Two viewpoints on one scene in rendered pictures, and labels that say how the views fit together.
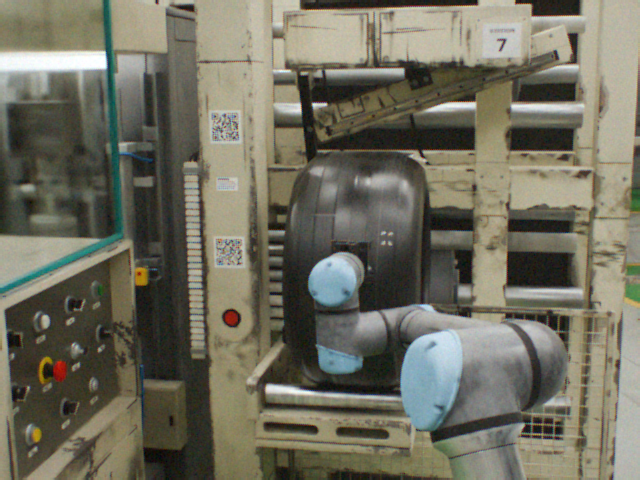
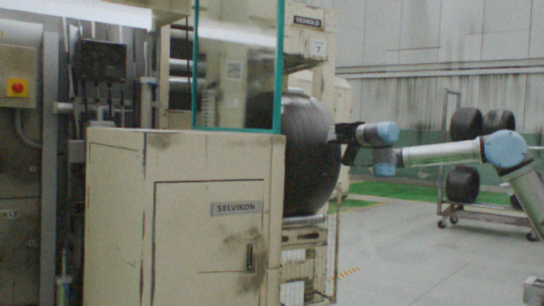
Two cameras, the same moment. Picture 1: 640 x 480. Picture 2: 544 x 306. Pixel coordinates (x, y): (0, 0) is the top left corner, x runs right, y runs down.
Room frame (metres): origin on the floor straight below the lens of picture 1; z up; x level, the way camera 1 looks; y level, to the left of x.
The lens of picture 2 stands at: (0.31, 1.53, 1.28)
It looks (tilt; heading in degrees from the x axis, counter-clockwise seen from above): 3 degrees down; 316
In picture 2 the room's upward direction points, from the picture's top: 2 degrees clockwise
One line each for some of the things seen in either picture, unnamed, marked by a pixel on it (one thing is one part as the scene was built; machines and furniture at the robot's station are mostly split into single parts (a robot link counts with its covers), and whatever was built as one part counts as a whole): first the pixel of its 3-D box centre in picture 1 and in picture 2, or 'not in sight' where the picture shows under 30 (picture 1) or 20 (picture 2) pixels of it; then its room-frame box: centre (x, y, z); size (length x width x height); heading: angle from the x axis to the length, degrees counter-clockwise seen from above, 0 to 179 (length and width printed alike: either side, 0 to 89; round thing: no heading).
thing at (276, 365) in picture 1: (273, 371); not in sight; (1.99, 0.12, 0.90); 0.40 x 0.03 x 0.10; 169
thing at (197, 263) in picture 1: (199, 260); not in sight; (1.98, 0.29, 1.19); 0.05 x 0.04 x 0.48; 169
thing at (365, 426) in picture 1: (334, 423); (288, 235); (1.82, -0.03, 0.84); 0.36 x 0.09 x 0.06; 79
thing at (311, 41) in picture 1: (408, 40); (266, 43); (2.23, -0.23, 1.71); 0.61 x 0.25 x 0.15; 79
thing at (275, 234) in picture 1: (288, 277); not in sight; (2.38, 0.09, 1.05); 0.20 x 0.15 x 0.30; 79
